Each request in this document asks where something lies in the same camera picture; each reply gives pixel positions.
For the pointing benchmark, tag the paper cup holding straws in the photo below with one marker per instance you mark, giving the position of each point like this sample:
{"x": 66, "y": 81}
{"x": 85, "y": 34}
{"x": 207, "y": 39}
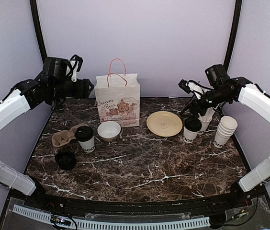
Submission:
{"x": 205, "y": 123}

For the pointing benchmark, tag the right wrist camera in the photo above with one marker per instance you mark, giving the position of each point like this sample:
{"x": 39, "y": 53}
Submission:
{"x": 190, "y": 87}

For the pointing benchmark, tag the stack of black lids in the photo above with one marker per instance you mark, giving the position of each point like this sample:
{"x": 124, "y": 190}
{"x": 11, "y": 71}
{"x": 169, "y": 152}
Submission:
{"x": 66, "y": 160}

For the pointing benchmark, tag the black coffee cup lid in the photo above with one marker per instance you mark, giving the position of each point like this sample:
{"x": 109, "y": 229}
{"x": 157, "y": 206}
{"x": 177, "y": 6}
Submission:
{"x": 84, "y": 133}

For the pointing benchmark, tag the white paper cup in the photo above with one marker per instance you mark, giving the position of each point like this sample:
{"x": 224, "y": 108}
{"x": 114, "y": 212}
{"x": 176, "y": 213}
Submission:
{"x": 88, "y": 146}
{"x": 189, "y": 136}

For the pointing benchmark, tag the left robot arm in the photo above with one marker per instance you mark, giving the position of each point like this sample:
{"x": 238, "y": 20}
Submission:
{"x": 53, "y": 85}

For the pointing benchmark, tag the stack of white paper cups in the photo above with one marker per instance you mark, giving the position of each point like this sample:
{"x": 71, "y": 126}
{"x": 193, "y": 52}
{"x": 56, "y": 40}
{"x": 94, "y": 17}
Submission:
{"x": 225, "y": 130}

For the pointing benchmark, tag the white wrapped straws bundle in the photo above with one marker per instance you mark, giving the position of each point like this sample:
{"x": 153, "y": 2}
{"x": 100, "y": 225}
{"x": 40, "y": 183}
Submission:
{"x": 208, "y": 114}

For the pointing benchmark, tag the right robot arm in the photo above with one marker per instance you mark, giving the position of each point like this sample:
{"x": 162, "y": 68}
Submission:
{"x": 224, "y": 89}

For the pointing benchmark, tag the grey slotted cable duct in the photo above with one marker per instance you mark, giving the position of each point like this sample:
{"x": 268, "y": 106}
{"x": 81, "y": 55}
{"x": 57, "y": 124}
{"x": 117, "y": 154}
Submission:
{"x": 99, "y": 222}

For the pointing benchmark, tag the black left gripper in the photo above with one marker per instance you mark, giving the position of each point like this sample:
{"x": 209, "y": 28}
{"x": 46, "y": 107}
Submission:
{"x": 82, "y": 91}

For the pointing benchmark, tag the cream bear paper bag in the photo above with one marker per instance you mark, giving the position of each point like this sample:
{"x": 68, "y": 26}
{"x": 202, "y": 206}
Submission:
{"x": 118, "y": 98}

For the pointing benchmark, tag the beige round plate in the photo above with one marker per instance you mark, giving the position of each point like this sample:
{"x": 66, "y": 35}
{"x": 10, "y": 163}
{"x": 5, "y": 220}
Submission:
{"x": 164, "y": 124}

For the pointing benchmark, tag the white ceramic bowl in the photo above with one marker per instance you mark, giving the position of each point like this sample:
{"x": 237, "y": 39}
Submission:
{"x": 109, "y": 131}

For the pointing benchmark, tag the brown cardboard cup carrier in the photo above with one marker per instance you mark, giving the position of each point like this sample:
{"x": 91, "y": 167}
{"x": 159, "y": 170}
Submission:
{"x": 62, "y": 138}

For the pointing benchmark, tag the black table front rail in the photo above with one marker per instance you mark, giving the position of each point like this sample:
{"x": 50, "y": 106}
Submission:
{"x": 214, "y": 206}

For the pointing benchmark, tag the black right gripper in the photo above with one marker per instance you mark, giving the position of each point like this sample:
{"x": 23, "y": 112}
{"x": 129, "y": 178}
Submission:
{"x": 192, "y": 104}

